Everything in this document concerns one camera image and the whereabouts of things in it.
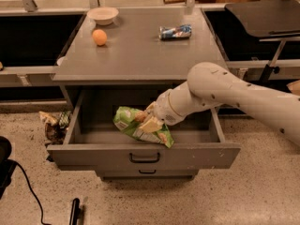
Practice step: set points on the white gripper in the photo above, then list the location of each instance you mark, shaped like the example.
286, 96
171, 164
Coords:
163, 109

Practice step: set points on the green rice chip bag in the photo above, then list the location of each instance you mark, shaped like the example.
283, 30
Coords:
126, 120

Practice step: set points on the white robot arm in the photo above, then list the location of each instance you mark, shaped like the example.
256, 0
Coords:
209, 85

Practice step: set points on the open grey top drawer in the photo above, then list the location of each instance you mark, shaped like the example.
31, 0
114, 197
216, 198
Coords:
93, 140

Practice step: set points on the grey drawer cabinet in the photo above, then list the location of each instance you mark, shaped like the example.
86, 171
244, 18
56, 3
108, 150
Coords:
134, 57

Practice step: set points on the grey lower drawer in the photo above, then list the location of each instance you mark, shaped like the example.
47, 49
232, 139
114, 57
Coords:
144, 174

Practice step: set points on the blue snack packet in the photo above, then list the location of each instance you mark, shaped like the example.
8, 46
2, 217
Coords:
178, 32

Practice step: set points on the orange fruit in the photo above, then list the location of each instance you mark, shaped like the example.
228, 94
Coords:
100, 37

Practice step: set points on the pile of snack bags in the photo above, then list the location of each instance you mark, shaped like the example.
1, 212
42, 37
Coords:
55, 128

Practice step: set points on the white bowl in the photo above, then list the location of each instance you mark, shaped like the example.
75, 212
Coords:
103, 15

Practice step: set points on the wooden stick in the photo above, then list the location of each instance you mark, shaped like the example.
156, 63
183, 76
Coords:
173, 1

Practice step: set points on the black object on floor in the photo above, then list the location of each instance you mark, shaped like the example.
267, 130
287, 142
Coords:
77, 213

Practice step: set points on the black tray table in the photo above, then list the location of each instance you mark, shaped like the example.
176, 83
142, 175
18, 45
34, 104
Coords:
268, 18

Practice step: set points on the black device at left edge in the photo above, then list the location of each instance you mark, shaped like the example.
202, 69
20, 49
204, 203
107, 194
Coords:
7, 166

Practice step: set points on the black top drawer handle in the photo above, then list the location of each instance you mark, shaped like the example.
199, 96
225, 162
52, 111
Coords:
144, 159

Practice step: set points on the black drawer handle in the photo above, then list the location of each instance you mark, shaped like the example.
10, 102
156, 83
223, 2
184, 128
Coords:
144, 159
147, 171

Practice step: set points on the black lower drawer handle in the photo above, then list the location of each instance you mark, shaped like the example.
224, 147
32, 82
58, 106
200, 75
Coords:
147, 171

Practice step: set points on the black stand frame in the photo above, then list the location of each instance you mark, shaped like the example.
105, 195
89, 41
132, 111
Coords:
271, 65

